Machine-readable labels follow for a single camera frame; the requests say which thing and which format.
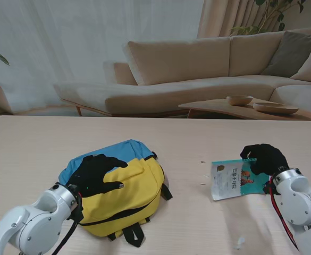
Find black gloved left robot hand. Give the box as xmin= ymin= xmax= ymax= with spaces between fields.
xmin=67 ymin=154 xmax=129 ymax=199

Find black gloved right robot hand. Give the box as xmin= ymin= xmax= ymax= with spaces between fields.
xmin=240 ymin=143 xmax=289 ymax=176

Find blue and yellow school backpack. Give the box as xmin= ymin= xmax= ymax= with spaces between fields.
xmin=58 ymin=139 xmax=173 ymax=248

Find teal book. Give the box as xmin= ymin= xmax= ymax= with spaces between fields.
xmin=211 ymin=158 xmax=272 ymax=202

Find wide shallow wooden bowl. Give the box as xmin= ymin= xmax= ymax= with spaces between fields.
xmin=253 ymin=102 xmax=299 ymax=115

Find small deep wooden bowl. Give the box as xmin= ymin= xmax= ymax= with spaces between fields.
xmin=226 ymin=95 xmax=254 ymax=106

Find wooden coffee table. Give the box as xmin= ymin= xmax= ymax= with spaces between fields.
xmin=178 ymin=97 xmax=311 ymax=126

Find grey sofa cushion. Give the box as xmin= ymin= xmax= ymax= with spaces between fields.
xmin=261 ymin=31 xmax=311 ymax=78

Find beige sofa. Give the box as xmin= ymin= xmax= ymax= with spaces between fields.
xmin=53 ymin=26 xmax=311 ymax=117

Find tall green leafy plant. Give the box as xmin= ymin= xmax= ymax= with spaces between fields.
xmin=231 ymin=0 xmax=307 ymax=37

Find white sheer curtain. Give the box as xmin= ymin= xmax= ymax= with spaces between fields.
xmin=0 ymin=0 xmax=206 ymax=115

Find beige curtain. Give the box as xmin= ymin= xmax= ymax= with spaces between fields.
xmin=197 ymin=0 xmax=288 ymax=39

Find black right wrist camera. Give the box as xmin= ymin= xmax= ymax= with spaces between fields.
xmin=262 ymin=182 xmax=274 ymax=196

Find right arm red black cables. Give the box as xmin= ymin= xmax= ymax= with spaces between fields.
xmin=268 ymin=175 xmax=300 ymax=252

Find arm red black cables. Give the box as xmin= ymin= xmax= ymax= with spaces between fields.
xmin=51 ymin=190 xmax=85 ymax=255
xmin=268 ymin=175 xmax=300 ymax=252

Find left arm red black cables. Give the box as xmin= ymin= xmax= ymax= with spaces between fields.
xmin=51 ymin=190 xmax=85 ymax=255

